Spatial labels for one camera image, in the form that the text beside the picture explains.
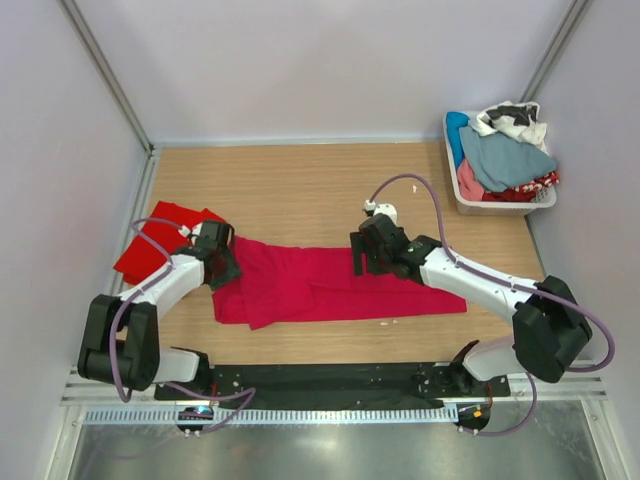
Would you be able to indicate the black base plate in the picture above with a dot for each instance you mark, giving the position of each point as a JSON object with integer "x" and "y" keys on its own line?
{"x": 342, "y": 387}

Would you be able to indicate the grey blue t shirt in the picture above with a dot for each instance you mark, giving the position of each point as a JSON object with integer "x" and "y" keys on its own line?
{"x": 500, "y": 163}

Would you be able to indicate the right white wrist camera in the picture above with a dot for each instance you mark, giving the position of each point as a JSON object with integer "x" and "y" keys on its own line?
{"x": 372, "y": 208}

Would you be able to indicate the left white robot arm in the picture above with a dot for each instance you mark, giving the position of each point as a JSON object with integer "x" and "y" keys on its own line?
{"x": 120, "y": 344}

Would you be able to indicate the white black patterned shirt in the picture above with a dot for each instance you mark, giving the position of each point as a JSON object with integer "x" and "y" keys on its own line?
{"x": 518, "y": 121}

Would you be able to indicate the red white patterned shirt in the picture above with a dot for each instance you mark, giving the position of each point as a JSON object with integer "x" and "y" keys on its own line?
{"x": 524, "y": 193}

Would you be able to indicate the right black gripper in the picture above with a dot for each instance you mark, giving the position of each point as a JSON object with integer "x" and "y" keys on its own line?
{"x": 359, "y": 247}

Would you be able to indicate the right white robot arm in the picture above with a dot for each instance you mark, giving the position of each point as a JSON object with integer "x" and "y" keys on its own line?
{"x": 547, "y": 333}

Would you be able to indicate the slotted cable duct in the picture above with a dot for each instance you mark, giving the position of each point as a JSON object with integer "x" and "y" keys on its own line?
{"x": 195, "y": 415}

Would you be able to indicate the white laundry basket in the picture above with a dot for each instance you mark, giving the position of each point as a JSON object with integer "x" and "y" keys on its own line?
{"x": 543, "y": 200}

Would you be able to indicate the folded red t shirt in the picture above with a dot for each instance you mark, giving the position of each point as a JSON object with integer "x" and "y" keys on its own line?
{"x": 141, "y": 258}

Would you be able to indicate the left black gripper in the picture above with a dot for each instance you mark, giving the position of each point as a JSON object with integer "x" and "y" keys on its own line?
{"x": 232, "y": 272}

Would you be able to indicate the pink shirt in basket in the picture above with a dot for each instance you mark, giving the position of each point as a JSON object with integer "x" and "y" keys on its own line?
{"x": 470, "y": 189}

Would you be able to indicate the bright blue shirt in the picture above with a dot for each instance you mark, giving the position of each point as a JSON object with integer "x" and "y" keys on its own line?
{"x": 454, "y": 121}

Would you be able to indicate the magenta t shirt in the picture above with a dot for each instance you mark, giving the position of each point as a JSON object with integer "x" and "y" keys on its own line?
{"x": 293, "y": 284}

